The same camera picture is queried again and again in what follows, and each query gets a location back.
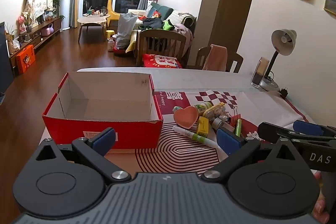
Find pink flower vase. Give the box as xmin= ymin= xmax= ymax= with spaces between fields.
xmin=17 ymin=15 xmax=26 ymax=35

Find pink binder clip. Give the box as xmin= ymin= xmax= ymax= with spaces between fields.
xmin=229 ymin=106 xmax=241 ymax=127

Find orange gift box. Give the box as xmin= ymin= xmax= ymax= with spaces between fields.
xmin=15 ymin=45 xmax=35 ymax=75

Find clear jar silver lid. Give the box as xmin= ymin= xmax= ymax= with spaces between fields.
xmin=211 ymin=118 xmax=235 ymax=132

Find wooden chair with towel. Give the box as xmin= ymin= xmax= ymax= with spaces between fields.
xmin=193 ymin=46 xmax=243 ymax=73

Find red cardboard box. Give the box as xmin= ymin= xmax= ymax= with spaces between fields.
xmin=42 ymin=71 xmax=163 ymax=149

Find pink heart dish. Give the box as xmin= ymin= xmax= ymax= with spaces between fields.
xmin=173 ymin=106 xmax=199 ymax=129

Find white coffee table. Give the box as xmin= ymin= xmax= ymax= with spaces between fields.
xmin=77 ymin=15 xmax=110 ymax=43

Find yellow small box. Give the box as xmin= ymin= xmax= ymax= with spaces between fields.
xmin=196 ymin=116 xmax=209 ymax=138

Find yellow giraffe toy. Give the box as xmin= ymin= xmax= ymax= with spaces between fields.
xmin=106 ymin=0 xmax=120 ymax=28

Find yellow stool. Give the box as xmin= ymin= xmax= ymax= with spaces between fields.
xmin=105 ymin=30 xmax=115 ymax=39

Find red white table mat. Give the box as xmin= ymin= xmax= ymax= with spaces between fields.
xmin=105 ymin=90 xmax=316 ymax=177

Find red printed seat cushion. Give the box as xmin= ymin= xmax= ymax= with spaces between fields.
xmin=142 ymin=54 xmax=182 ymax=69

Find wooden tv console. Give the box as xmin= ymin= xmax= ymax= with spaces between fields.
xmin=9 ymin=17 xmax=62 ymax=69

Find wooden chair with cushion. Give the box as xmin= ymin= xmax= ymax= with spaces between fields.
xmin=135 ymin=29 xmax=186 ymax=67

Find sofa with clothes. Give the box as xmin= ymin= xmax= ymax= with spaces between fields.
xmin=125 ymin=2 xmax=197 ymax=57

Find white green marker pen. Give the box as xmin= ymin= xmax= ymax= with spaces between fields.
xmin=173 ymin=126 xmax=219 ymax=148

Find green highlighter tube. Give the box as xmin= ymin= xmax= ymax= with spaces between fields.
xmin=235 ymin=119 xmax=242 ymax=137

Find black power plug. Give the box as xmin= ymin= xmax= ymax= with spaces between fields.
xmin=279 ymin=88 xmax=288 ymax=99

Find pink toy kettle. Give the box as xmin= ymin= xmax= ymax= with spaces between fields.
xmin=41 ymin=23 xmax=54 ymax=37

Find toothpick jar green lid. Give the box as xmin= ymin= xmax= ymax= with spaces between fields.
xmin=194 ymin=101 xmax=213 ymax=116

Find person right hand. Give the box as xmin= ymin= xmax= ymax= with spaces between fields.
xmin=311 ymin=171 xmax=330 ymax=224

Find yellow correction tape dispenser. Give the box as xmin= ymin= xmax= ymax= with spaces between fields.
xmin=203 ymin=102 xmax=226 ymax=120

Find grey plastic bag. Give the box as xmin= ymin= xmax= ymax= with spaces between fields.
xmin=116 ymin=12 xmax=138 ymax=50

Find pink towel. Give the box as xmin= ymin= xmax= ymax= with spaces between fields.
xmin=202 ymin=44 xmax=228 ymax=72

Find glass jar dark contents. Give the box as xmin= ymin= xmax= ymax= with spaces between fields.
xmin=251 ymin=57 xmax=269 ymax=88

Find grey desk lamp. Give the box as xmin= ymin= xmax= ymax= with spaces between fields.
xmin=260 ymin=28 xmax=298 ymax=92

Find black television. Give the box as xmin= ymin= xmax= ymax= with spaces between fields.
xmin=0 ymin=22 xmax=14 ymax=93

